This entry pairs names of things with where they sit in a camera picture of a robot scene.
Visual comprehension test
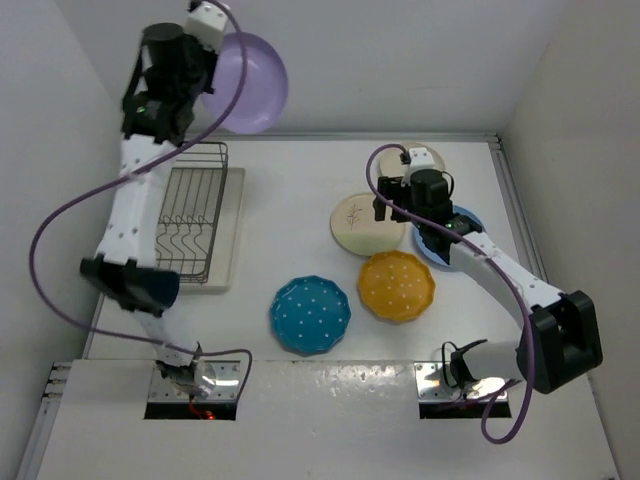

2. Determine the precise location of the light blue plate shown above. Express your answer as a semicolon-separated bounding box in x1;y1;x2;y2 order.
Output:
413;205;485;268

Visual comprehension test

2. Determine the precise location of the plain cream plate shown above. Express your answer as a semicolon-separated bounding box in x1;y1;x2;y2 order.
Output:
378;142;446;177

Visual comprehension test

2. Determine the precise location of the purple plate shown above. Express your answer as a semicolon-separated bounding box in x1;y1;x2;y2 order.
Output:
202;33;289;134

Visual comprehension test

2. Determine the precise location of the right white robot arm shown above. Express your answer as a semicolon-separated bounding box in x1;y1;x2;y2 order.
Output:
369;169;603;394

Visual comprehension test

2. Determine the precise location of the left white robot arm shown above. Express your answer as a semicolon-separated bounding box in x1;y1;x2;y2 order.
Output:
80;23;213;399

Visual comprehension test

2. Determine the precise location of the cream plate with plant motif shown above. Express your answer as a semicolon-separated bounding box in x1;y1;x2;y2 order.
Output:
330;192;405;257

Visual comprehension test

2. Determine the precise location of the yellow dotted plate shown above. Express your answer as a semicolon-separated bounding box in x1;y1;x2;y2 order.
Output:
357;250;436;324

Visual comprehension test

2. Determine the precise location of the teal dotted plate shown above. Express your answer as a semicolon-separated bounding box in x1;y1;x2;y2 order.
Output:
269;275;351;356

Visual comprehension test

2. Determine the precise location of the beige drip tray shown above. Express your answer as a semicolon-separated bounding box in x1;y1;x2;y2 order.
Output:
181;168;246;295

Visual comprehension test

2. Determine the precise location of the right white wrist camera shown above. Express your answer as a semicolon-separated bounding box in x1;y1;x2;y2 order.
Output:
400;147;436;177

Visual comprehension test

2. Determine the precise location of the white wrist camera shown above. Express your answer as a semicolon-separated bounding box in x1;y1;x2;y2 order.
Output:
184;1;228;52
400;147;436;177

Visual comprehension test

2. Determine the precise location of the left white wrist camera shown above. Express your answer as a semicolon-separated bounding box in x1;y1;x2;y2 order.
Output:
184;1;228;52

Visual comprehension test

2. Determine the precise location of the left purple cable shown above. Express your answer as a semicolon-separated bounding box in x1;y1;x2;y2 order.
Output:
28;0;254;396

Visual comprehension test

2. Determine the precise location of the metal wire dish rack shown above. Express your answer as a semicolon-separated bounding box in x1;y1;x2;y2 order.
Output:
155;142;228;286

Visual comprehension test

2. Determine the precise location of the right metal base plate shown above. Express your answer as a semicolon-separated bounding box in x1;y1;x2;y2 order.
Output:
414;361;506;404

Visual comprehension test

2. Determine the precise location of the metal base plate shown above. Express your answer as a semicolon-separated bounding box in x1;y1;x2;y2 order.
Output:
414;361;506;404
148;360;240;403

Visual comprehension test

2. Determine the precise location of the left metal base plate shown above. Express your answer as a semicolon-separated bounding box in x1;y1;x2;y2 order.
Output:
148;360;240;403

